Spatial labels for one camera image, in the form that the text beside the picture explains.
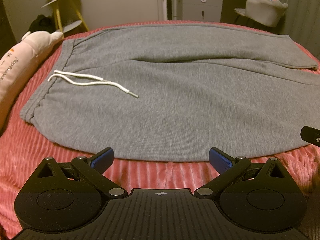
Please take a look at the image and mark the grey sweatpants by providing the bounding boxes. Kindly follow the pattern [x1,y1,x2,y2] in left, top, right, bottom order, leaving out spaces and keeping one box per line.
[20,23,319,161]

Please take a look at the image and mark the pink ribbed bedspread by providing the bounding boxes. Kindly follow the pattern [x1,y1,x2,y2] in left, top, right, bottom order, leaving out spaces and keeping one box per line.
[0,20,320,239]

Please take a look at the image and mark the grey upholstered chair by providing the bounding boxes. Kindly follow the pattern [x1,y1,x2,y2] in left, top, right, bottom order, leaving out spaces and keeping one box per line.
[234,0,289,28]

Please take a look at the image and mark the pink plush pillow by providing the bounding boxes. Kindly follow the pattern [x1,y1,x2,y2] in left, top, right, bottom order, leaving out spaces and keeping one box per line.
[1,31,63,127]

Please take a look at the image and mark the yellow leg side table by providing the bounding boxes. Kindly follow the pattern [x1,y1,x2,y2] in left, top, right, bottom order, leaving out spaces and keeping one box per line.
[42,0,89,34]

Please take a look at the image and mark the black bag on floor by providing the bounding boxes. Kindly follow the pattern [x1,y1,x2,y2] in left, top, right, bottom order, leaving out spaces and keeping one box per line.
[28,15,56,33]

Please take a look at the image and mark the grey bedside cabinet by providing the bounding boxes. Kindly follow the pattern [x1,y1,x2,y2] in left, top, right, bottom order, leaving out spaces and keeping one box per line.
[176,0,223,22]

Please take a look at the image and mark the white drawstring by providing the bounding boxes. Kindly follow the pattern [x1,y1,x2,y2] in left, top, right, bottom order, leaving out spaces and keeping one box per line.
[47,70,139,99]

